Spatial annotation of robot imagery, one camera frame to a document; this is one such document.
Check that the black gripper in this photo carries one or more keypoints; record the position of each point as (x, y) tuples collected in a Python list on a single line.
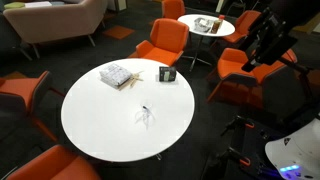
[(266, 43)]

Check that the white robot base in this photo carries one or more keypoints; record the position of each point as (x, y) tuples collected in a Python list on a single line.
[(300, 153)]

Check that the clear plastic cup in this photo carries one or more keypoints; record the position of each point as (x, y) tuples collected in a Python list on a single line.
[(146, 117)]

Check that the brown jar red lid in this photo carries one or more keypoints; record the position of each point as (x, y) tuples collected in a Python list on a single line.
[(216, 26)]

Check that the grey foil bag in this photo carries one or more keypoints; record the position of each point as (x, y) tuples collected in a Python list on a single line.
[(202, 25)]

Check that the small white round table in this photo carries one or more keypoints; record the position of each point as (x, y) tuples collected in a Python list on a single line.
[(186, 20)]

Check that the black robot cart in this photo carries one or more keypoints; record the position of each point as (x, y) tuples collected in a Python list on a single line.
[(253, 143)]

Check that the small black container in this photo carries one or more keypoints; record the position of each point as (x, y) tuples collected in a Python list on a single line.
[(167, 74)]

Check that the wooden sticks bundle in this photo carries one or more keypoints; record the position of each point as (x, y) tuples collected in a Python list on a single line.
[(135, 80)]

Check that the metal table foot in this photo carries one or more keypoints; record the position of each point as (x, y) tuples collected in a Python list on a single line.
[(159, 156)]

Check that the white cabinet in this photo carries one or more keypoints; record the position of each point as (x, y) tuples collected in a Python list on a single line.
[(118, 4)]

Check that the beige sofa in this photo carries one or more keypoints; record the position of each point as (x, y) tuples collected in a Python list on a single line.
[(56, 21)]

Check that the white paper sheet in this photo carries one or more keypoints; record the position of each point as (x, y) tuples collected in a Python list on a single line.
[(38, 4)]

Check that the green cushion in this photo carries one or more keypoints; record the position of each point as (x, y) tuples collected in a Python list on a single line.
[(14, 5)]

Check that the black metal stand frame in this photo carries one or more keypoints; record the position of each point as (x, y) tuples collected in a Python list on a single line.
[(305, 83)]

